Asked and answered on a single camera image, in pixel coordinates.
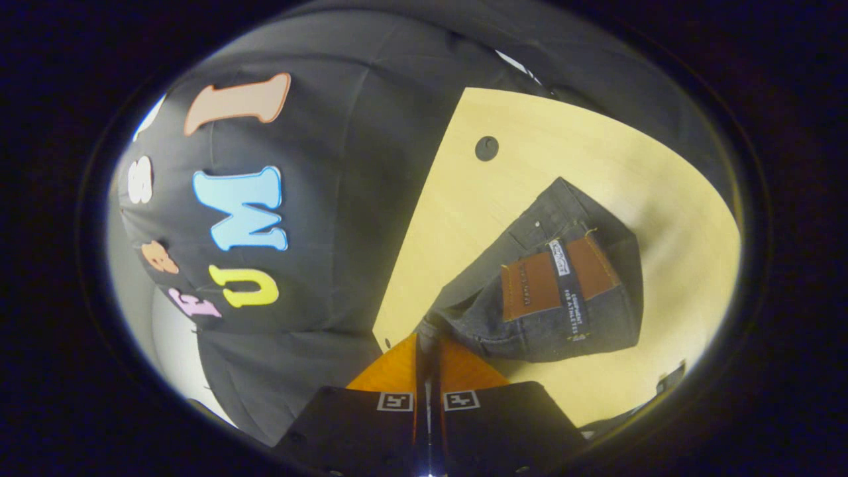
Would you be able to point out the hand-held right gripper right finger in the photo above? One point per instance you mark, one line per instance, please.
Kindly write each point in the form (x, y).
(503, 424)

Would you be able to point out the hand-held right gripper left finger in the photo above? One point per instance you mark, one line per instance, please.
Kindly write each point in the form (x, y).
(358, 424)

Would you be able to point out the black backdrop cloth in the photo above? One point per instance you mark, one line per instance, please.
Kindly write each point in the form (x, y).
(331, 199)

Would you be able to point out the dark grey jeans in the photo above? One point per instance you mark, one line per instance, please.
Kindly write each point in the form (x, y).
(550, 318)

